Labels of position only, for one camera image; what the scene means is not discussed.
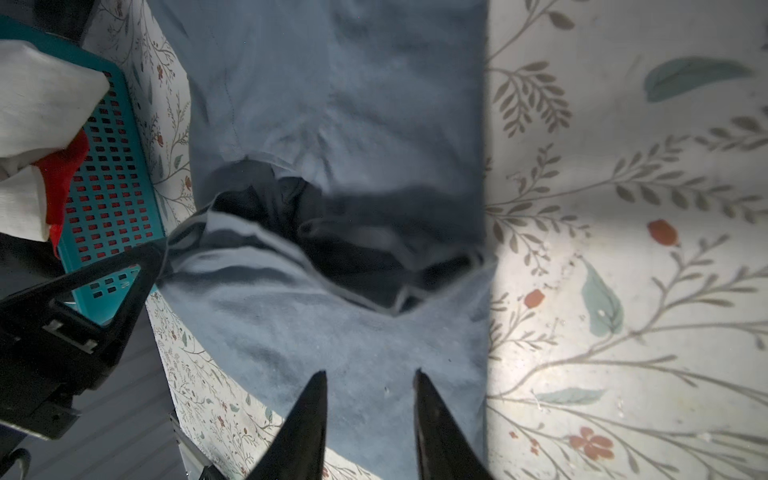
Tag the grey-blue t-shirt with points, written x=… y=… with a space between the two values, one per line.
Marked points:
x=336 y=156

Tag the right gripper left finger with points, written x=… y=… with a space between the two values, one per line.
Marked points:
x=297 y=451

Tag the teal plastic laundry basket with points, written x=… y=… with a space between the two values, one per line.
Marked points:
x=111 y=206

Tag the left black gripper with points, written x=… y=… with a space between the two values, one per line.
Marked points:
x=70 y=333

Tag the white garment in basket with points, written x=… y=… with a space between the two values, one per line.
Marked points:
x=45 y=102

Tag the floral table cloth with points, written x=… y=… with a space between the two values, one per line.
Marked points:
x=625 y=204

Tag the red garment in basket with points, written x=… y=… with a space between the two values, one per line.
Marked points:
x=58 y=170

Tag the black t-shirt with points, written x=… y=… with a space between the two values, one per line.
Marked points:
x=26 y=263

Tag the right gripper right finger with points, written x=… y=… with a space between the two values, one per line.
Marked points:
x=442 y=450

